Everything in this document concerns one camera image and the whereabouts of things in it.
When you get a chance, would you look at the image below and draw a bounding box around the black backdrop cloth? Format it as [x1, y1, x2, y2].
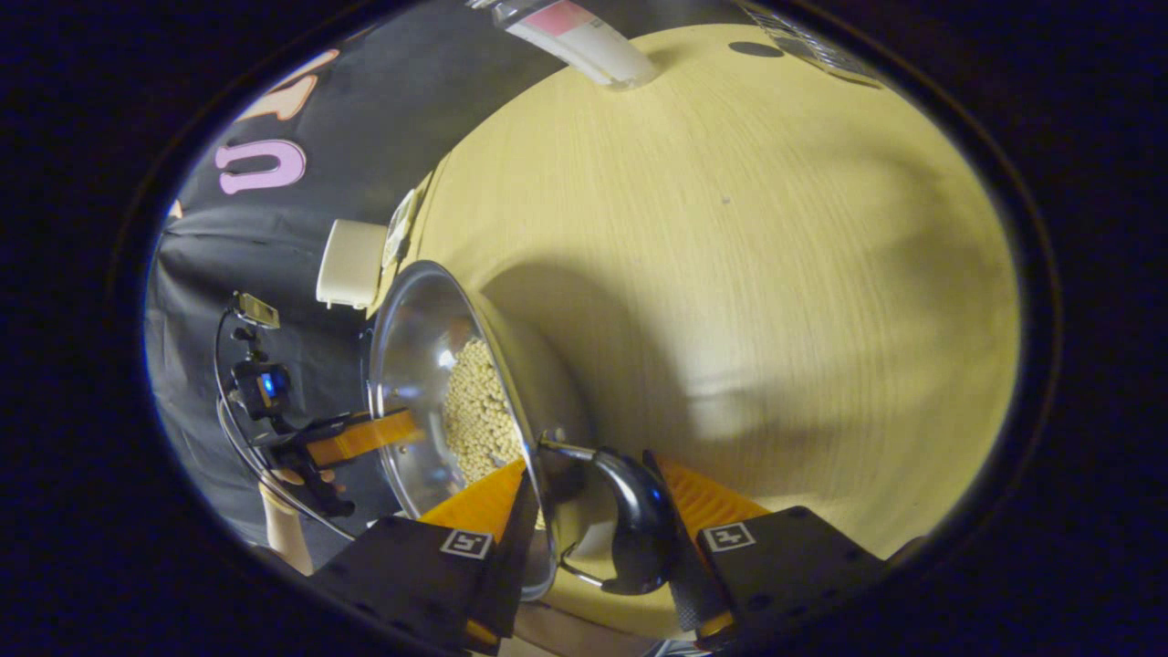
[146, 0, 640, 553]

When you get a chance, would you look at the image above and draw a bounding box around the pile of soybeans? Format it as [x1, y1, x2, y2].
[443, 339, 527, 485]

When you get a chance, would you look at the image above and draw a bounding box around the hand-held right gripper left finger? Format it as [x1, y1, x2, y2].
[310, 458, 544, 655]

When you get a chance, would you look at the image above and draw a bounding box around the small glass jar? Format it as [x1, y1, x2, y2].
[737, 2, 883, 89]

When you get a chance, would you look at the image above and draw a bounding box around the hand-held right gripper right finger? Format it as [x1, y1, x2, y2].
[643, 449, 892, 645]

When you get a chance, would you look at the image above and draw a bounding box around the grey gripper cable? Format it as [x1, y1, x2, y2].
[213, 306, 357, 542]

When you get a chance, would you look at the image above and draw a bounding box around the white box appliance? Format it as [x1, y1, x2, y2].
[316, 219, 390, 310]

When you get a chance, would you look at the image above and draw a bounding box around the divided dish of beans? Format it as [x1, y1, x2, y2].
[381, 186, 422, 271]

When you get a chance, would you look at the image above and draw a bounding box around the steel pot with black handles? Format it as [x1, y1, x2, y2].
[367, 260, 682, 603]

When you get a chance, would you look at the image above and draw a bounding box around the small clear bottle pink label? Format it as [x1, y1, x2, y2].
[467, 0, 661, 91]

